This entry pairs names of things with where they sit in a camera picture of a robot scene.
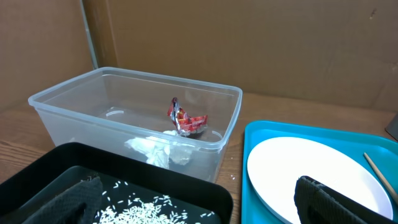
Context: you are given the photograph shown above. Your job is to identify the clear plastic bin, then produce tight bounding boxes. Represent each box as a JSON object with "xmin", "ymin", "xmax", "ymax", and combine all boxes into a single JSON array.
[{"xmin": 29, "ymin": 67, "xmax": 243, "ymax": 182}]

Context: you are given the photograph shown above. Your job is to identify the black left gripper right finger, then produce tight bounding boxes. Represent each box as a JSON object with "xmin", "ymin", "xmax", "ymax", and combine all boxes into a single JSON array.
[{"xmin": 294, "ymin": 176, "xmax": 397, "ymax": 224}]

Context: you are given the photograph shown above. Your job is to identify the teal plastic tray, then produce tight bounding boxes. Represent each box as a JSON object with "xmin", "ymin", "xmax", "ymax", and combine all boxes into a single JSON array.
[{"xmin": 241, "ymin": 121, "xmax": 397, "ymax": 223}]

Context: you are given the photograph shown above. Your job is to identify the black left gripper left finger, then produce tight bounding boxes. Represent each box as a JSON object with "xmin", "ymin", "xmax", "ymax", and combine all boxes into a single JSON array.
[{"xmin": 0, "ymin": 175, "xmax": 104, "ymax": 224}]

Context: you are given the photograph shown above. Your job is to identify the wooden chopstick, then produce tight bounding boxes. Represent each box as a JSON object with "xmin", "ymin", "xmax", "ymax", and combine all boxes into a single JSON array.
[{"xmin": 363, "ymin": 152, "xmax": 398, "ymax": 204}]

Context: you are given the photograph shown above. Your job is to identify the pile of rice grains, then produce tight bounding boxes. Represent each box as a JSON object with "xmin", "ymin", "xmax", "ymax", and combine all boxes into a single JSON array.
[{"xmin": 92, "ymin": 180, "xmax": 220, "ymax": 224}]

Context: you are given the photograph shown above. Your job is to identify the red snack wrapper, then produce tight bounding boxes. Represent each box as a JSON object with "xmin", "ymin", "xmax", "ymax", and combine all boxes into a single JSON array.
[{"xmin": 167, "ymin": 97, "xmax": 208, "ymax": 136}]

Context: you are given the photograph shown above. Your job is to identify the white round plate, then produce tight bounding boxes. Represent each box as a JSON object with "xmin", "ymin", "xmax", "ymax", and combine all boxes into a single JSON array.
[{"xmin": 246, "ymin": 136, "xmax": 397, "ymax": 223}]

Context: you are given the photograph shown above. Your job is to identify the black plastic tray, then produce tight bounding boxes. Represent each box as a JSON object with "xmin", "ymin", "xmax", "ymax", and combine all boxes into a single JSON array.
[{"xmin": 1, "ymin": 143, "xmax": 233, "ymax": 223}]

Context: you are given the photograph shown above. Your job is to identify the white tissue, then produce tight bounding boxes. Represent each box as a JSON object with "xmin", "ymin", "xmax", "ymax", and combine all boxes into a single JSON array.
[{"xmin": 124, "ymin": 136, "xmax": 200, "ymax": 169}]

